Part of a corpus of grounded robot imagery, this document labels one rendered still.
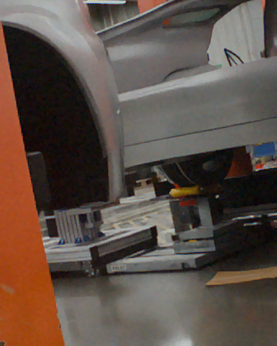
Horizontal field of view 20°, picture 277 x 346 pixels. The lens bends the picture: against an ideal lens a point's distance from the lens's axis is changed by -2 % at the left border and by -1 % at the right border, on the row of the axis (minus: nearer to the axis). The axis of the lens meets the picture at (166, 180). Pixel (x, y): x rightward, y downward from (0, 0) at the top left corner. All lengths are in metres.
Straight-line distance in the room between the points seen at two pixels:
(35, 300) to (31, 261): 0.07
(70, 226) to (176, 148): 2.07
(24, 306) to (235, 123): 2.91
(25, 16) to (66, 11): 0.19
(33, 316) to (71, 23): 1.20
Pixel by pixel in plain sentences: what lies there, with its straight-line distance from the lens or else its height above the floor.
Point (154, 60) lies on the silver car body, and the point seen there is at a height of 1.44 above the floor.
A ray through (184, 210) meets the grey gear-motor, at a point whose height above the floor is 0.34.
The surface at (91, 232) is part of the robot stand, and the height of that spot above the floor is 0.28.
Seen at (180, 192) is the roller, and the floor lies 0.51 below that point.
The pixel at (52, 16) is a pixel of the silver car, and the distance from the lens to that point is 2.44.
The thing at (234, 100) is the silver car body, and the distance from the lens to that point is 4.25.
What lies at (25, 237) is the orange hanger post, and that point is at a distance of 1.54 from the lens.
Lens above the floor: 0.91
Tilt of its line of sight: 3 degrees down
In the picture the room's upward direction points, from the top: 11 degrees counter-clockwise
